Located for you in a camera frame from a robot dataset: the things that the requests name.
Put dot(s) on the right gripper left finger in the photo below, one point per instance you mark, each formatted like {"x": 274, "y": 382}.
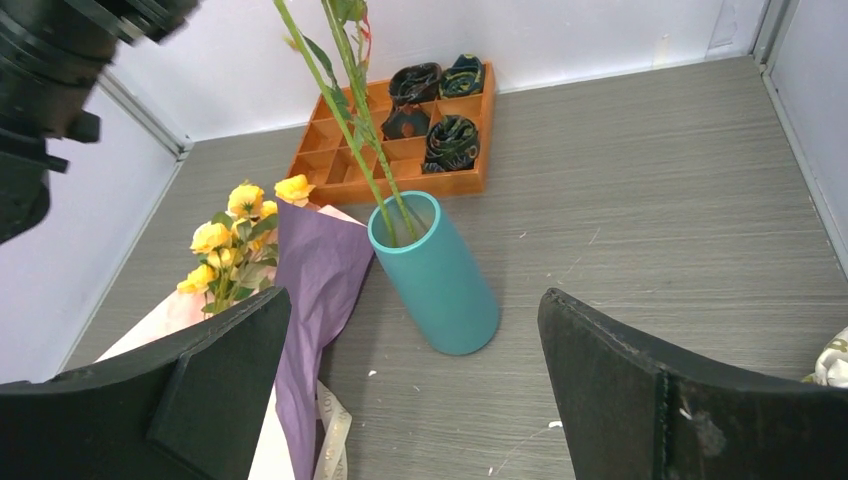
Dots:
{"x": 96, "y": 421}

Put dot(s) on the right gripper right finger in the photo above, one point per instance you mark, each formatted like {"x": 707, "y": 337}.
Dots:
{"x": 634, "y": 406}

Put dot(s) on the pink wrapping paper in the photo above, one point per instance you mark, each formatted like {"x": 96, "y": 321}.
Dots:
{"x": 218, "y": 418}

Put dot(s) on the cream ribbon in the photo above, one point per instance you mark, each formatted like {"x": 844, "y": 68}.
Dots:
{"x": 332, "y": 461}

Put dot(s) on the yellow pink flower bunch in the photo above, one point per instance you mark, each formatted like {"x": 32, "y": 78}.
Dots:
{"x": 237, "y": 249}

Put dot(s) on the purple wrapping paper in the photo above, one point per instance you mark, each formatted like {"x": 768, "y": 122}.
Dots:
{"x": 323, "y": 258}

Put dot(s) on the peach rose stem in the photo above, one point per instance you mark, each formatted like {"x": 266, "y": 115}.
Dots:
{"x": 339, "y": 110}

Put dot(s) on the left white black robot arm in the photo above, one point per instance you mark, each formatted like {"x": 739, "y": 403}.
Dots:
{"x": 52, "y": 55}

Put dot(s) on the teal vase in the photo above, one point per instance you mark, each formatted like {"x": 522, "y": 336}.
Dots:
{"x": 435, "y": 274}

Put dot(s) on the crumpled cream patterned cloth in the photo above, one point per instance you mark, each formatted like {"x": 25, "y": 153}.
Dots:
{"x": 831, "y": 367}

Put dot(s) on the orange compartment tray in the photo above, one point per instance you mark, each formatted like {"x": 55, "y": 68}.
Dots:
{"x": 327, "y": 160}

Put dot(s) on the dark rolled cloth front-right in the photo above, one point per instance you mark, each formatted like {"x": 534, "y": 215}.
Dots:
{"x": 452, "y": 144}

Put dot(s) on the dark rolled cloth middle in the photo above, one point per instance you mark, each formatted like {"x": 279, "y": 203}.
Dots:
{"x": 406, "y": 122}

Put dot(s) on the dark rolled cloth back-right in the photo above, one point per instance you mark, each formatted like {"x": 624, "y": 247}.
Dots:
{"x": 464, "y": 78}

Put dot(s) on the dark rolled cloth back-left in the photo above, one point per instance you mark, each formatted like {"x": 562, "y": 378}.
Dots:
{"x": 415, "y": 84}

